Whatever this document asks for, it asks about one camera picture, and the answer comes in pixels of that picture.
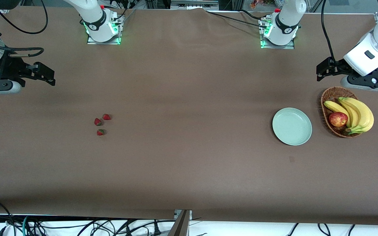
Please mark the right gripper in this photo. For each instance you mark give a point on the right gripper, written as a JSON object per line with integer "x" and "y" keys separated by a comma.
{"x": 9, "y": 68}

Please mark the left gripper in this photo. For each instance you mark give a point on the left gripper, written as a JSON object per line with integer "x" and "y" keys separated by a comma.
{"x": 339, "y": 65}

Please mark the red strawberry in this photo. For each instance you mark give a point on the red strawberry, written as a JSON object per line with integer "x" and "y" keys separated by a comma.
{"x": 100, "y": 132}
{"x": 106, "y": 116}
{"x": 98, "y": 122}

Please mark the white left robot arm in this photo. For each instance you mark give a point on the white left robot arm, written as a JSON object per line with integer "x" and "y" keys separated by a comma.
{"x": 287, "y": 19}

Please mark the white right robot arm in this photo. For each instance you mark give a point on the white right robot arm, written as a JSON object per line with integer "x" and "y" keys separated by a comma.
{"x": 95, "y": 16}

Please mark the light green round plate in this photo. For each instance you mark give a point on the light green round plate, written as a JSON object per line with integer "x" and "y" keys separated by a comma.
{"x": 292, "y": 126}

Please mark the brown wicker basket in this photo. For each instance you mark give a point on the brown wicker basket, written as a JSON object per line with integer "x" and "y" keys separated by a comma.
{"x": 331, "y": 95}

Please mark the yellow banana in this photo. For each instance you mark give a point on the yellow banana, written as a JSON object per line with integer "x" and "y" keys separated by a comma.
{"x": 335, "y": 106}
{"x": 353, "y": 113}
{"x": 366, "y": 114}

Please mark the red apple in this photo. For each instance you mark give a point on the red apple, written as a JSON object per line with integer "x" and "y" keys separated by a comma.
{"x": 338, "y": 119}

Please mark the orange background object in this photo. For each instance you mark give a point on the orange background object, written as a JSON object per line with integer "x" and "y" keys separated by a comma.
{"x": 261, "y": 3}

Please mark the brown table cover cloth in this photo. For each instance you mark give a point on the brown table cover cloth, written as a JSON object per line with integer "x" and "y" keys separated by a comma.
{"x": 189, "y": 98}

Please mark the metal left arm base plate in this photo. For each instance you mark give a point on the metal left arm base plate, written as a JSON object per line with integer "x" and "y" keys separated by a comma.
{"x": 277, "y": 47}

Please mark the aluminium frame bar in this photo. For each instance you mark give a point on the aluminium frame bar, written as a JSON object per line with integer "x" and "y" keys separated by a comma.
{"x": 194, "y": 4}

